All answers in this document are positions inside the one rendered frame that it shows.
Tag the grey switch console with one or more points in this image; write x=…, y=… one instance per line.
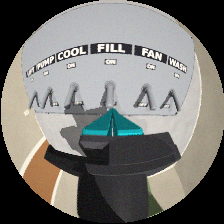
x=118, y=48

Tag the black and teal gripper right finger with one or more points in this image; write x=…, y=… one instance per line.
x=124, y=127

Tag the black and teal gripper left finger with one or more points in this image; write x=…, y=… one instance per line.
x=101, y=126

